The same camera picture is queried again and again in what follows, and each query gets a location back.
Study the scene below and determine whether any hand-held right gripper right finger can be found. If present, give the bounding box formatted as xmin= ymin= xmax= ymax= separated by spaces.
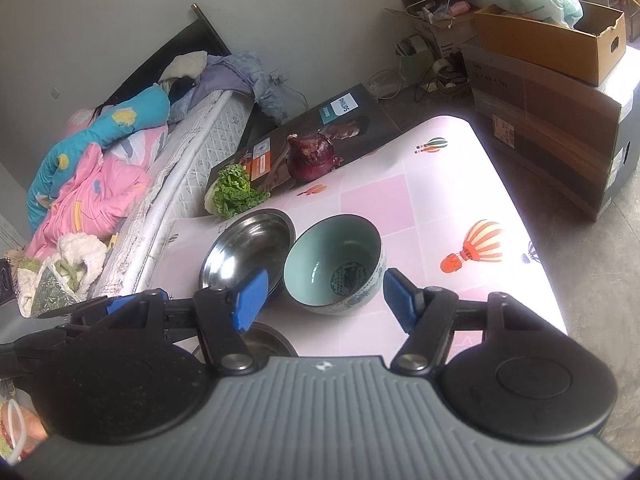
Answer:
xmin=382 ymin=267 xmax=543 ymax=376

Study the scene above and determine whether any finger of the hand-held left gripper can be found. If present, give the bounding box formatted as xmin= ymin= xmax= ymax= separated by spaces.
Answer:
xmin=37 ymin=296 xmax=149 ymax=332

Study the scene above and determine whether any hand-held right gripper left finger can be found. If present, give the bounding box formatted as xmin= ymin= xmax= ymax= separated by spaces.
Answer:
xmin=145 ymin=267 xmax=269 ymax=376

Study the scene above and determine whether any large steel plate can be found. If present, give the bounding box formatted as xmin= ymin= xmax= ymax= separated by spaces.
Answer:
xmin=239 ymin=322 xmax=299 ymax=359

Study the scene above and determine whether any steel bowl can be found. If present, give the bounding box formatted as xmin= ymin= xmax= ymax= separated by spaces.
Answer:
xmin=199 ymin=208 xmax=297 ymax=307

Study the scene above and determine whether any teal ceramic bowl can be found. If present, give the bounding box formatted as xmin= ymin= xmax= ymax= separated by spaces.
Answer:
xmin=283 ymin=214 xmax=387 ymax=316

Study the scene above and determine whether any white fleece cloth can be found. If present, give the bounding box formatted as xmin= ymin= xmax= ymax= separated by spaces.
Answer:
xmin=54 ymin=233 xmax=109 ymax=297

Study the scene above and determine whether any napa cabbage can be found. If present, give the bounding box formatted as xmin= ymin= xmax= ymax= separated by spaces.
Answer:
xmin=204 ymin=164 xmax=271 ymax=219

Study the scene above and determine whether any pink balloon-print tablecloth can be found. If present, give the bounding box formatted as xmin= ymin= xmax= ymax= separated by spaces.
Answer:
xmin=150 ymin=115 xmax=569 ymax=361

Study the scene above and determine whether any pink blanket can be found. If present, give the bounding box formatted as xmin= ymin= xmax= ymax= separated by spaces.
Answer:
xmin=25 ymin=110 xmax=169 ymax=261

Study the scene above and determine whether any white quilted mattress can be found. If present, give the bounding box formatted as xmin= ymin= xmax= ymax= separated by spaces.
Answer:
xmin=92 ymin=87 xmax=257 ymax=307

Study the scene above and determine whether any purple cabbage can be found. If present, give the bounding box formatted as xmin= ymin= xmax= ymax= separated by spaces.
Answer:
xmin=287 ymin=133 xmax=346 ymax=184

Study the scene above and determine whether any blue blanket with yellow spots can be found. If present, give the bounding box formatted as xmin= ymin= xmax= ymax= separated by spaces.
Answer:
xmin=27 ymin=85 xmax=171 ymax=234

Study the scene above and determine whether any dark printed flat box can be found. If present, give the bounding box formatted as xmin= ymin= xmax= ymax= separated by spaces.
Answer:
xmin=205 ymin=82 xmax=402 ymax=217

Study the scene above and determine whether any lavender grey cloth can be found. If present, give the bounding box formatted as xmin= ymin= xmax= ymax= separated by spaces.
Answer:
xmin=167 ymin=51 xmax=289 ymax=126

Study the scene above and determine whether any large flat cardboard box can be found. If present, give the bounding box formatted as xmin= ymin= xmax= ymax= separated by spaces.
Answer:
xmin=460 ymin=42 xmax=637 ymax=222

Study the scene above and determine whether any green paper bag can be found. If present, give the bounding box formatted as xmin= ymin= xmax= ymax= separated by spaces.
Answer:
xmin=399 ymin=35 xmax=437 ymax=87

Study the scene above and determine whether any cream white cloth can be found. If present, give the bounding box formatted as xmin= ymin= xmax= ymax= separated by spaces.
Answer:
xmin=160 ymin=51 xmax=209 ymax=81

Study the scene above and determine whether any black headboard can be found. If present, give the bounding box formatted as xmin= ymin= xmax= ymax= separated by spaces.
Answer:
xmin=107 ymin=4 xmax=232 ymax=106

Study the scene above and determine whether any open cardboard box with clutter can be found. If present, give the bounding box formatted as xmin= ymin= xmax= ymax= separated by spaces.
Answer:
xmin=385 ymin=0 xmax=482 ymax=54

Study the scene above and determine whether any long open cardboard box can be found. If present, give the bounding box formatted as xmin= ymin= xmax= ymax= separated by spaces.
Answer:
xmin=475 ymin=0 xmax=627 ymax=86

